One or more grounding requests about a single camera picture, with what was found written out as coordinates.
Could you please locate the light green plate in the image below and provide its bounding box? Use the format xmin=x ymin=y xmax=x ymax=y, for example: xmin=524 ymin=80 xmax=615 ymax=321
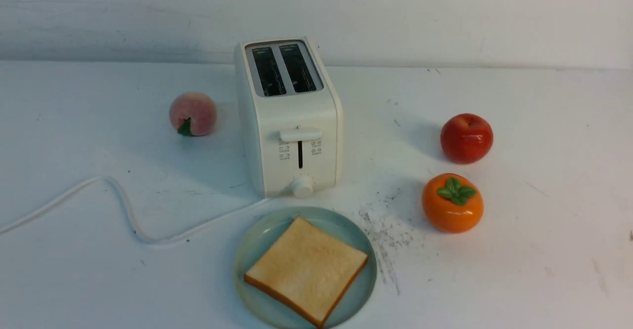
xmin=233 ymin=207 xmax=378 ymax=329

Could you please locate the white toaster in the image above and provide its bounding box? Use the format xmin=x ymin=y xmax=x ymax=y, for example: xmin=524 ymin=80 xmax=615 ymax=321
xmin=234 ymin=37 xmax=344 ymax=198

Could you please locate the pink peach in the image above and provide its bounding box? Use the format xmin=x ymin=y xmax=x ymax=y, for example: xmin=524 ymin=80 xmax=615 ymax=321
xmin=168 ymin=93 xmax=218 ymax=137

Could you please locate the orange persimmon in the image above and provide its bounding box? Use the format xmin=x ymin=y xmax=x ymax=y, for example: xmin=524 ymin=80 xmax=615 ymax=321
xmin=421 ymin=173 xmax=484 ymax=234

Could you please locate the red apple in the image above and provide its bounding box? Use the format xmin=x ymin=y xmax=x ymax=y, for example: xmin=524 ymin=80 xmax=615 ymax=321
xmin=440 ymin=113 xmax=494 ymax=164

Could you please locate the white power cable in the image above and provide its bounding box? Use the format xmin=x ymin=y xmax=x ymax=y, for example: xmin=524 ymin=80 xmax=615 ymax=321
xmin=0 ymin=176 xmax=270 ymax=245

